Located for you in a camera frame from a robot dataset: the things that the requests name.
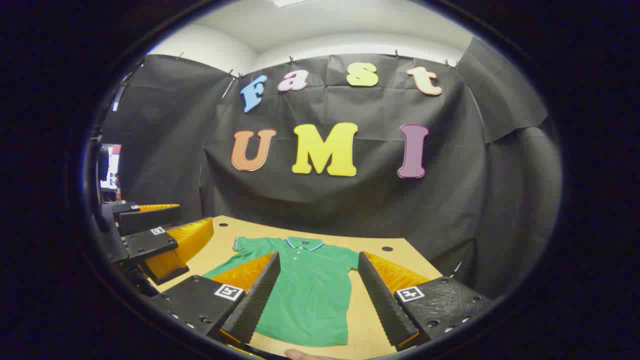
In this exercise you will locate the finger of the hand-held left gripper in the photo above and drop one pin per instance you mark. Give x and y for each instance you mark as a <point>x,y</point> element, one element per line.
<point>150,245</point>
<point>147,220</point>

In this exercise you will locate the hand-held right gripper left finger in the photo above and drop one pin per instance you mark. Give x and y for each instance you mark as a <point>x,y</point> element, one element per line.
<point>260,295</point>

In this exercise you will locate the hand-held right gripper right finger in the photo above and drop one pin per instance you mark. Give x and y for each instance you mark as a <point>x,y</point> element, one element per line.
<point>380,300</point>

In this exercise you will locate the computer monitor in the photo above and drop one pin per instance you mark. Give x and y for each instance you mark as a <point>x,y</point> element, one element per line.
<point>110,167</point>

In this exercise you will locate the ceiling light panel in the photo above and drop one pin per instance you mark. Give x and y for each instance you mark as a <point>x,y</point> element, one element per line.
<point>289,2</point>

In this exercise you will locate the green T-shirt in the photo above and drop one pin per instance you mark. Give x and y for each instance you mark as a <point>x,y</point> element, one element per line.
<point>310,295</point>

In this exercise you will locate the red drink bottle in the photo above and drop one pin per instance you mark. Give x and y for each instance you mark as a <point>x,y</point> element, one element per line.
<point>118,192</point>

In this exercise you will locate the black backdrop cloth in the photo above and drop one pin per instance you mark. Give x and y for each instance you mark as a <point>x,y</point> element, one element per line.
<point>350,210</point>

